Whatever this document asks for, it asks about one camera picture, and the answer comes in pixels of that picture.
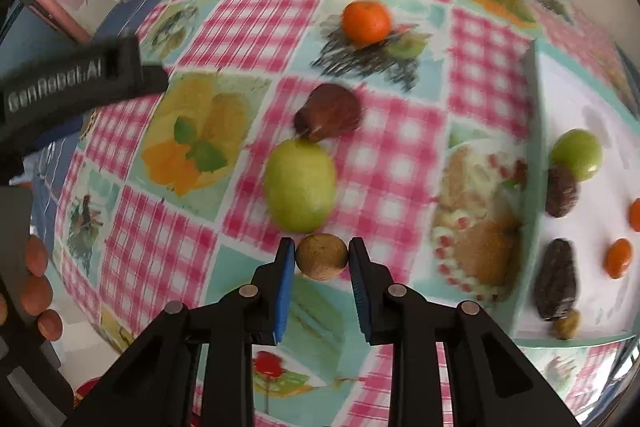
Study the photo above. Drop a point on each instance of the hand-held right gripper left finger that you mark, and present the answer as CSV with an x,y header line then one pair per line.
x,y
285,292

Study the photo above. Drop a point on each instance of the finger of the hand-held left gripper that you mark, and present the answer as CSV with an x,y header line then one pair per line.
x,y
155,79

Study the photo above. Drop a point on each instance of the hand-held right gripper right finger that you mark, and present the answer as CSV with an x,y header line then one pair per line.
x,y
361,292

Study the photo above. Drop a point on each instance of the mandarin orange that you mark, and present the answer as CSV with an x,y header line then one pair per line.
x,y
619,258
366,22
635,214

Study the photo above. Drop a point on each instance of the white tray with teal rim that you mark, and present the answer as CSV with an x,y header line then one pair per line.
x,y
595,227

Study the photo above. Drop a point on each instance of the person's left hand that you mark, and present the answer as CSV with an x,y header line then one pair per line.
x,y
37,294

